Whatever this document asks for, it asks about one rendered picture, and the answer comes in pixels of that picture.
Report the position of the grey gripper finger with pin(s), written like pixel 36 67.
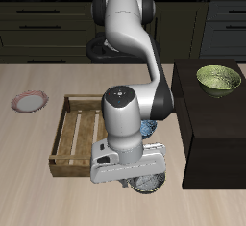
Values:
pixel 124 182

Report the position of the blue bowl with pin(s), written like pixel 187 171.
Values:
pixel 148 129

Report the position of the flat black base plate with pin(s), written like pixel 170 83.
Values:
pixel 93 51

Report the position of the black bowl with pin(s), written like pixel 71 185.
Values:
pixel 148 184

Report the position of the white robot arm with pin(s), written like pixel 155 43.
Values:
pixel 123 28

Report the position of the dark kitchen cupboards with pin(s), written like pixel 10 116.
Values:
pixel 48 28

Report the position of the green bowl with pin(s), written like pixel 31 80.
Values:
pixel 219 80

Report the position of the dark wooden cabinet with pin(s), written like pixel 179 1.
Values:
pixel 211 133

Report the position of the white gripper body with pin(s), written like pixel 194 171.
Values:
pixel 128 171

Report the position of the wooden slat tray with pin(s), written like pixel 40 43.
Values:
pixel 78 130

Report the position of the white plate with red rim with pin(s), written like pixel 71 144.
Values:
pixel 29 102

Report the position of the grey kitchen cupboard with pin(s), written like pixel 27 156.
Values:
pixel 226 28

